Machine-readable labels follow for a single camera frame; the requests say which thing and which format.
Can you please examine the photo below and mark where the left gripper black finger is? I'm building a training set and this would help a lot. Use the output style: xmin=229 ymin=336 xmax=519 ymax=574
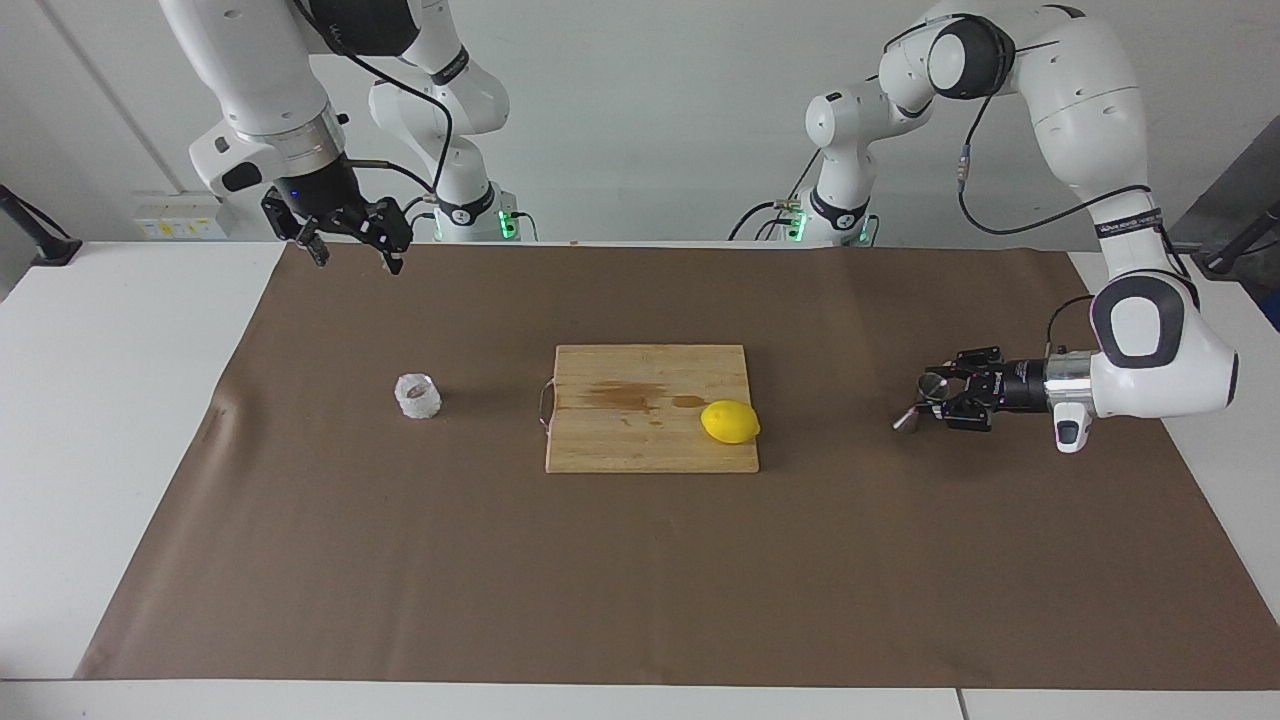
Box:
xmin=924 ymin=345 xmax=1005 ymax=381
xmin=929 ymin=398 xmax=994 ymax=434

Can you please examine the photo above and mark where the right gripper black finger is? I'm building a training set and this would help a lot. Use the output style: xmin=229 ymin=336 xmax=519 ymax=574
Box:
xmin=344 ymin=197 xmax=414 ymax=276
xmin=261 ymin=189 xmax=332 ymax=269

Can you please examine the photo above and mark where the steel double jigger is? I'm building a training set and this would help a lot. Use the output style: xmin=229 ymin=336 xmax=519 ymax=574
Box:
xmin=892 ymin=372 xmax=952 ymax=435

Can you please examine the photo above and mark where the clear textured glass cup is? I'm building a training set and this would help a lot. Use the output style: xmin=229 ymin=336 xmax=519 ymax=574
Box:
xmin=394 ymin=373 xmax=443 ymax=420

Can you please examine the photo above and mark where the yellow lemon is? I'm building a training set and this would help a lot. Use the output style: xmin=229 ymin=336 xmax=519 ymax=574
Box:
xmin=700 ymin=399 xmax=762 ymax=445

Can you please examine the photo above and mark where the wooden cutting board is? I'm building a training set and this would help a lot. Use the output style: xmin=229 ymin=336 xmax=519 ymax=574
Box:
xmin=538 ymin=344 xmax=760 ymax=475

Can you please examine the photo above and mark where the brown table mat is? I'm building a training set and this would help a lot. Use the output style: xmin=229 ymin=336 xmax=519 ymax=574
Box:
xmin=75 ymin=243 xmax=1280 ymax=691

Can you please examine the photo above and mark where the white wall socket box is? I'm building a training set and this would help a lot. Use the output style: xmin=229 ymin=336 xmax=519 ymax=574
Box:
xmin=133 ymin=192 xmax=233 ymax=241

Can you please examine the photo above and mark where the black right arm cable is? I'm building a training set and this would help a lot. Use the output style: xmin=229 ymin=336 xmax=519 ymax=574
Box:
xmin=290 ymin=0 xmax=456 ymax=196

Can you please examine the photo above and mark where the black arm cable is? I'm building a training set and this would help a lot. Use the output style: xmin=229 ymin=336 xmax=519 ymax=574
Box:
xmin=290 ymin=0 xmax=456 ymax=196
xmin=880 ymin=12 xmax=1201 ymax=351

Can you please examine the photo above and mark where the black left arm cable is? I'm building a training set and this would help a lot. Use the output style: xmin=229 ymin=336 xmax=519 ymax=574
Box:
xmin=880 ymin=12 xmax=1201 ymax=351

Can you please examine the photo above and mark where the black camera stand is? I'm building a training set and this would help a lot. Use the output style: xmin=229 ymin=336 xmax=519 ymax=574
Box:
xmin=1195 ymin=200 xmax=1280 ymax=279
xmin=0 ymin=185 xmax=83 ymax=267

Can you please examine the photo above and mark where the black base cable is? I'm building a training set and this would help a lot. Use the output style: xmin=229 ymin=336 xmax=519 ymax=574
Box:
xmin=728 ymin=155 xmax=826 ymax=242

